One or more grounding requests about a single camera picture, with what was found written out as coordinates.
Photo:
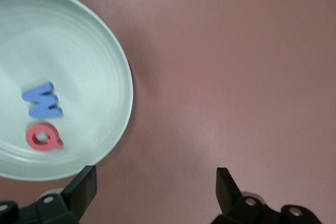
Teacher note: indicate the blue foam letter W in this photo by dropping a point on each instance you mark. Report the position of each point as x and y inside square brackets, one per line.
[36, 103]

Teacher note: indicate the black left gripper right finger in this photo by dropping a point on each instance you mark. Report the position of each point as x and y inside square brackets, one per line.
[231, 197]

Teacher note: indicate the red foam letter Q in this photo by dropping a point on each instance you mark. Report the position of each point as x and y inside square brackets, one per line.
[31, 137]

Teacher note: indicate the green round plate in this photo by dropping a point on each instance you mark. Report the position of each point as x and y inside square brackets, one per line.
[78, 51]

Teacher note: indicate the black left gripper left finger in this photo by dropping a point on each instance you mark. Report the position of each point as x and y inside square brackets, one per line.
[78, 195]

